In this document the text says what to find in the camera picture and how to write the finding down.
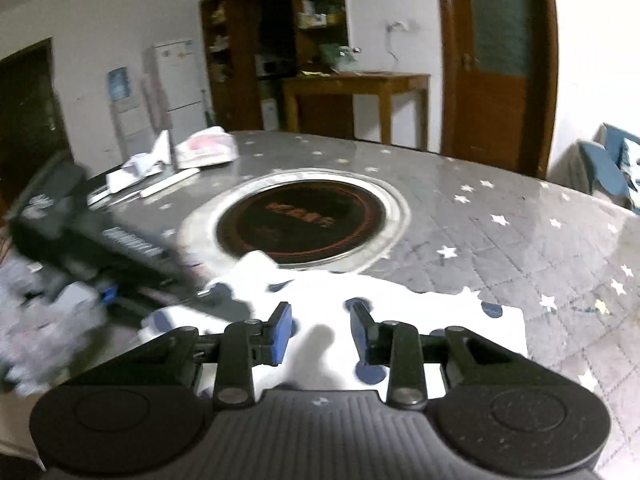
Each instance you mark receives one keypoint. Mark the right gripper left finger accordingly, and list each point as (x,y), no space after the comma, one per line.
(245,345)

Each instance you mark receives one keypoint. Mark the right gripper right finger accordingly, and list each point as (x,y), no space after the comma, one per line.
(396,346)

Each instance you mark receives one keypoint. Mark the white polka dot garment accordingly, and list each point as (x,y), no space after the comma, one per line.
(328,339)

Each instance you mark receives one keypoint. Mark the white marker pen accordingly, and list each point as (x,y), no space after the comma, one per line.
(168,182)

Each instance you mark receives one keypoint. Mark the crumpled white paper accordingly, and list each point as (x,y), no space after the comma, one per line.
(136,169)

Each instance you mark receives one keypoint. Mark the round induction cooktop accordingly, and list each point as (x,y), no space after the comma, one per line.
(302,219)

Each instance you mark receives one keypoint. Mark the water dispenser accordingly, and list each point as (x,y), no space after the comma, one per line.
(133,130)

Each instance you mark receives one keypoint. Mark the pink tissue pack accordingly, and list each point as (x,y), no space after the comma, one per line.
(208,147)

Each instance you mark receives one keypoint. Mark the white refrigerator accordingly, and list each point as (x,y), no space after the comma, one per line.
(175,88)

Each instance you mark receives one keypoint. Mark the blue sofa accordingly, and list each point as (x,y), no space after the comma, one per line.
(606,167)

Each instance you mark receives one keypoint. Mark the glass kettle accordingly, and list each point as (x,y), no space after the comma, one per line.
(340,59)

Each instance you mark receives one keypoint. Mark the dark wooden shelf cabinet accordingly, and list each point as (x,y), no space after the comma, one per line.
(253,46)

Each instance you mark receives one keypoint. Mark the brown wooden door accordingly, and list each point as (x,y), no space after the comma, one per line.
(500,62)

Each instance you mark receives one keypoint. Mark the wall power socket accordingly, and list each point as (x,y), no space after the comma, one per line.
(406,27)

